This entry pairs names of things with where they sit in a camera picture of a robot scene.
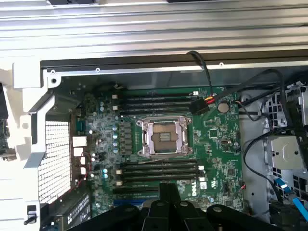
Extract black RAM slot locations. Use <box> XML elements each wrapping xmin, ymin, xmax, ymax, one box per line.
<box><xmin>119</xmin><ymin>108</ymin><xmax>192</xmax><ymax>116</ymax></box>
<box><xmin>119</xmin><ymin>98</ymin><xmax>197</xmax><ymax>104</ymax></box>
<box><xmin>116</xmin><ymin>166</ymin><xmax>205</xmax><ymax>173</ymax></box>
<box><xmin>112</xmin><ymin>103</ymin><xmax>193</xmax><ymax>110</ymax></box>
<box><xmin>119</xmin><ymin>161</ymin><xmax>201</xmax><ymax>168</ymax></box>
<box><xmin>116</xmin><ymin>177</ymin><xmax>205</xmax><ymax>186</ymax></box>
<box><xmin>121</xmin><ymin>171</ymin><xmax>201</xmax><ymax>179</ymax></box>
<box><xmin>112</xmin><ymin>92</ymin><xmax>199</xmax><ymax>99</ymax></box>

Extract blue expansion slot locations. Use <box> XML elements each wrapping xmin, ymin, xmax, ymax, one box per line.
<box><xmin>112</xmin><ymin>199</ymin><xmax>145</xmax><ymax>207</ymax></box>

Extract black expansion slot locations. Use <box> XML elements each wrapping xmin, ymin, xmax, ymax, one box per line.
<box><xmin>112</xmin><ymin>187</ymin><xmax>160</xmax><ymax>196</ymax></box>

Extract green motherboard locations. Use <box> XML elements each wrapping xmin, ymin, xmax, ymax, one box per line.
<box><xmin>74</xmin><ymin>86</ymin><xmax>244</xmax><ymax>217</ymax></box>

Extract power supply with label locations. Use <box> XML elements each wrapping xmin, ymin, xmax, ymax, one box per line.
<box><xmin>40</xmin><ymin>190</ymin><xmax>93</xmax><ymax>231</ymax></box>

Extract metal CPU socket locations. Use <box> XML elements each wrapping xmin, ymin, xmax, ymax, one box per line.
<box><xmin>136</xmin><ymin>115</ymin><xmax>194</xmax><ymax>159</ymax></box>

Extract round coin battery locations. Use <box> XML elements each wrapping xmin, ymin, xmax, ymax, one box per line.
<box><xmin>218</xmin><ymin>101</ymin><xmax>230</xmax><ymax>113</ymax></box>

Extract silver disk bay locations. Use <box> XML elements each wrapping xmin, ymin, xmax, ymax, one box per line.
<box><xmin>270</xmin><ymin>135</ymin><xmax>305</xmax><ymax>170</ymax></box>

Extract open metal PC case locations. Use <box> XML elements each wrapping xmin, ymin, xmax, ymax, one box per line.
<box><xmin>24</xmin><ymin>50</ymin><xmax>308</xmax><ymax>231</ymax></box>

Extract thin red wire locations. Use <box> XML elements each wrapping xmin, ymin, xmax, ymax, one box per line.
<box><xmin>57</xmin><ymin>151</ymin><xmax>97</xmax><ymax>201</ymax></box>

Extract black wire with plug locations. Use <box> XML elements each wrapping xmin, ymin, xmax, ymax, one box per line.
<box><xmin>186</xmin><ymin>50</ymin><xmax>216</xmax><ymax>116</ymax></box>

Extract blue SATA wire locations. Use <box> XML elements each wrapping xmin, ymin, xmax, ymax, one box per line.
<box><xmin>273</xmin><ymin>178</ymin><xmax>308</xmax><ymax>223</ymax></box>

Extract thick black wire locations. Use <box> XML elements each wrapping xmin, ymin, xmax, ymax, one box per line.
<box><xmin>213</xmin><ymin>68</ymin><xmax>308</xmax><ymax>145</ymax></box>

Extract white case corner bracket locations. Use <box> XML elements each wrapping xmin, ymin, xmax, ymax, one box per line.
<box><xmin>13</xmin><ymin>62</ymin><xmax>61</xmax><ymax>114</ymax></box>

